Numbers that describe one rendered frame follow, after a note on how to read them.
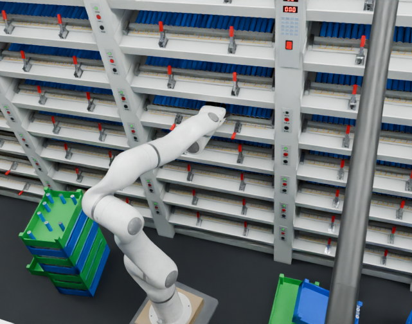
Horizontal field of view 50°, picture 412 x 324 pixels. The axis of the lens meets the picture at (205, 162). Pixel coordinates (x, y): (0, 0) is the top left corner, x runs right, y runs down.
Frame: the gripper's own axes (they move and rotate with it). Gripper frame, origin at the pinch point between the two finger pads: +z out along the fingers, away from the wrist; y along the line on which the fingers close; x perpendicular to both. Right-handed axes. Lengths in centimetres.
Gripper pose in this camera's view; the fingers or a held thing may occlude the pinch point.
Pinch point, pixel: (218, 106)
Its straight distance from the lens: 187.3
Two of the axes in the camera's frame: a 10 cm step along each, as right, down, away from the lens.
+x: 0.4, 8.1, 5.8
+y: -9.4, -1.7, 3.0
